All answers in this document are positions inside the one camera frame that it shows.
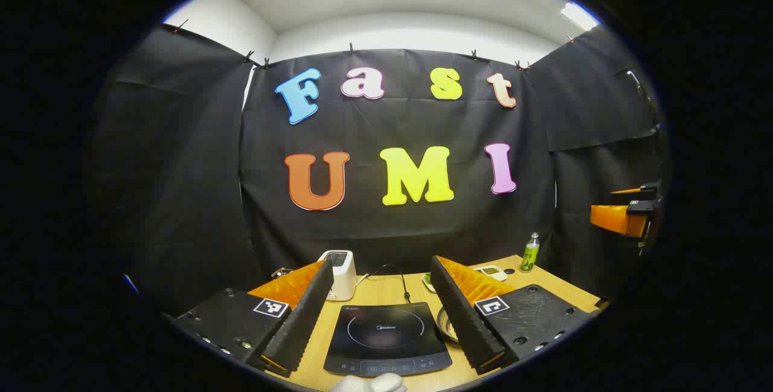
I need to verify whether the black induction cooktop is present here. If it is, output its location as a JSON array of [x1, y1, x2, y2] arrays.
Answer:
[[323, 303, 453, 378]]

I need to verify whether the ceiling light panel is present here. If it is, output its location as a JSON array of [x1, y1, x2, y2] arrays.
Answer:
[[560, 2, 600, 31]]

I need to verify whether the stainless steel pot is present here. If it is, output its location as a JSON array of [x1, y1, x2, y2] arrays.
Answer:
[[436, 306, 463, 343]]

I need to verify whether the metal backdrop stand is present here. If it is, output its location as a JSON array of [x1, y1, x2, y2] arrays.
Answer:
[[625, 69, 665, 139]]

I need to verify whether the green tea bottle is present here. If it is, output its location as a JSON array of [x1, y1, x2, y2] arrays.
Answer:
[[521, 233, 540, 273]]

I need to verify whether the white toaster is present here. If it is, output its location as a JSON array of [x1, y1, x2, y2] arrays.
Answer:
[[317, 250, 358, 302]]

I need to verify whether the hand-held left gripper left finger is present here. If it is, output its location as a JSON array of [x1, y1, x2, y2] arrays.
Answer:
[[171, 258, 335, 379]]

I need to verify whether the black power cable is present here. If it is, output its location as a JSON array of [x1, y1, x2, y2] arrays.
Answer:
[[356, 264, 412, 304]]

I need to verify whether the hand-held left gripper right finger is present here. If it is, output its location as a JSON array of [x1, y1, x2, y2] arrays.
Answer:
[[429, 255, 596, 376]]

